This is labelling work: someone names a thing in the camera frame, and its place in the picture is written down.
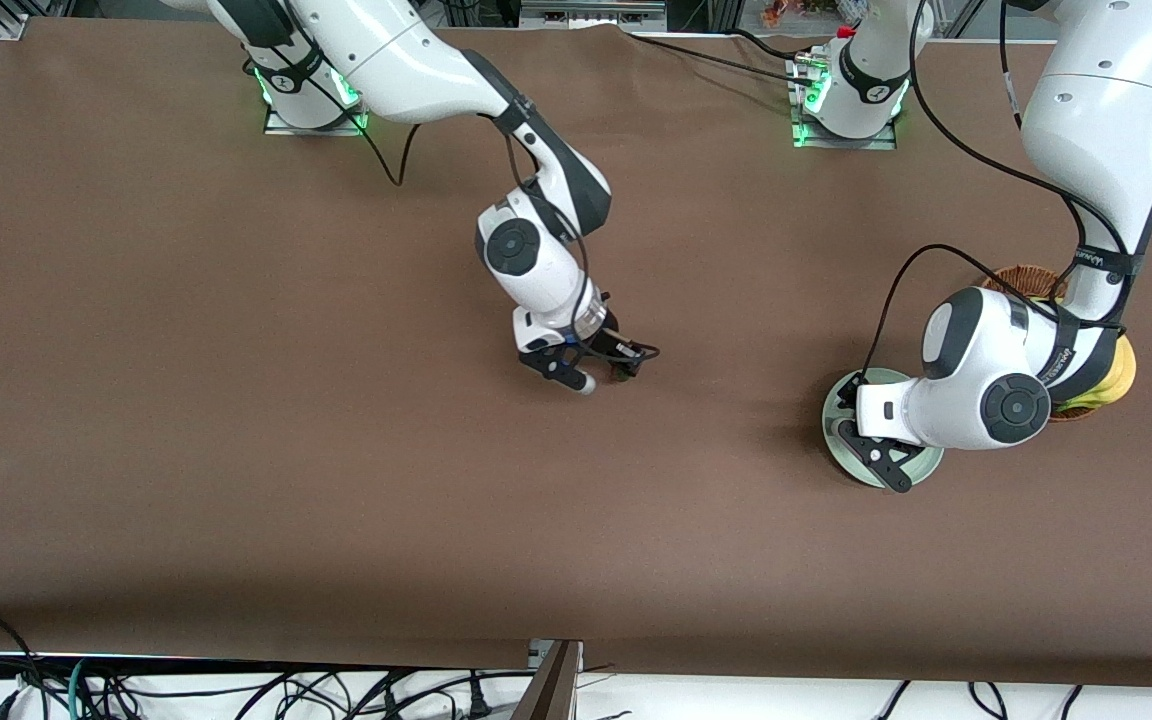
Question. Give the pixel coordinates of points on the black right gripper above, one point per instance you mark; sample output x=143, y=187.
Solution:
x=612, y=338

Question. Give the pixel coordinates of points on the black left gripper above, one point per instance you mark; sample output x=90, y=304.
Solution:
x=847, y=391

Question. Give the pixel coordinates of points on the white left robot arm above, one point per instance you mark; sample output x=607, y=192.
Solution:
x=1096, y=130

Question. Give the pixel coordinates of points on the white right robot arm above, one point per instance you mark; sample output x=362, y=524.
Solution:
x=406, y=60

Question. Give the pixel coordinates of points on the pale green round plate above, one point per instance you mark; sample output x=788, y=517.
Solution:
x=829, y=432

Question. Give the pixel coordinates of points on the brown table cover sheet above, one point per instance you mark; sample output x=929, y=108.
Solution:
x=576, y=550

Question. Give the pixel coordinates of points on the brown wicker basket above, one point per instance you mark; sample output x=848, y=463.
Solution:
x=1021, y=278

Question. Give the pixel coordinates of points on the yellow banana bunch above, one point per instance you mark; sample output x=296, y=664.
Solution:
x=1124, y=375

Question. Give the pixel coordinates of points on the grey metal device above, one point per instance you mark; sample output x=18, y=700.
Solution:
x=591, y=15

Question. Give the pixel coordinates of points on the colourful background item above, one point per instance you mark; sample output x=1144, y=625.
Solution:
x=786, y=12

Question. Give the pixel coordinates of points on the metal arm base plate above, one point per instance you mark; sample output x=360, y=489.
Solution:
x=281, y=126
x=816, y=140

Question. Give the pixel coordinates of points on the small metal bracket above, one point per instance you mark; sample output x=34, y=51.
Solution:
x=539, y=655

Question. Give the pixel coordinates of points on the aluminium frame corner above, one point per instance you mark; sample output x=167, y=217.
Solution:
x=16, y=25

